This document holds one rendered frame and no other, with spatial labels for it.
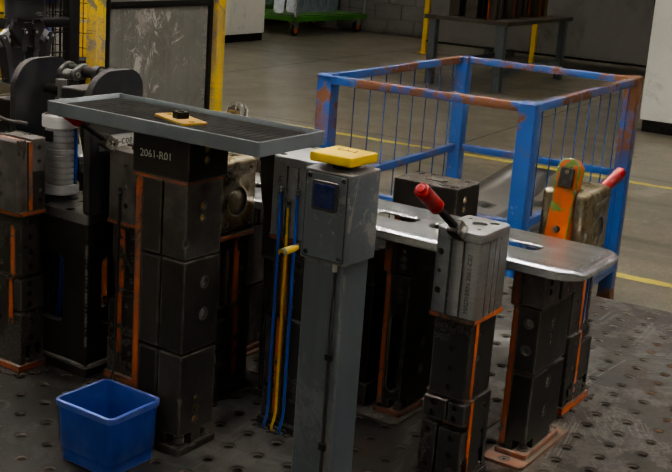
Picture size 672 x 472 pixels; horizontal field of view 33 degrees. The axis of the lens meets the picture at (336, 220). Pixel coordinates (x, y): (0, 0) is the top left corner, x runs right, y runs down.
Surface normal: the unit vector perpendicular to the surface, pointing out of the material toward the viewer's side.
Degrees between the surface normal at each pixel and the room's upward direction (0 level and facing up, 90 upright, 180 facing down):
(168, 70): 90
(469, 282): 90
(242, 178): 90
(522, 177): 90
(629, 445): 0
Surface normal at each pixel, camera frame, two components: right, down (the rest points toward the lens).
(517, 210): -0.51, 0.18
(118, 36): 0.87, 0.18
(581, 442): 0.07, -0.97
